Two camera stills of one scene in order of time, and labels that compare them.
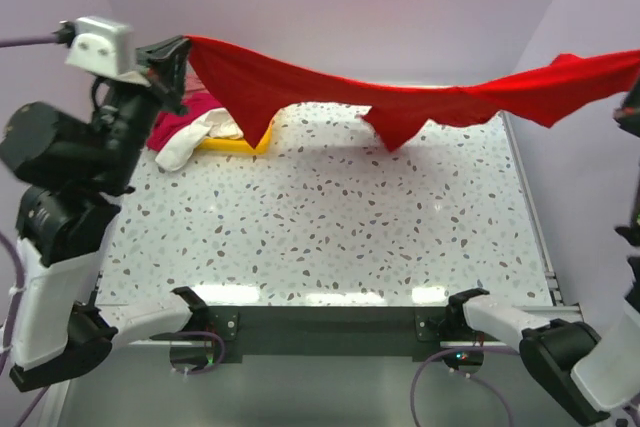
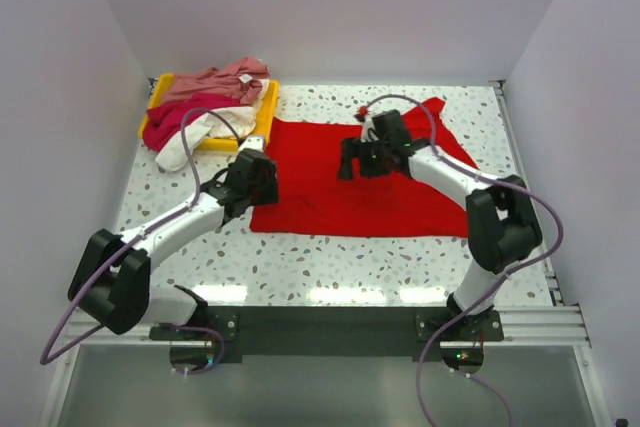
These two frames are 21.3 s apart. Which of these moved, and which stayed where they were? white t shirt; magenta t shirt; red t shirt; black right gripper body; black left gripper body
Moved: red t shirt; black right gripper body; black left gripper body
Stayed: white t shirt; magenta t shirt
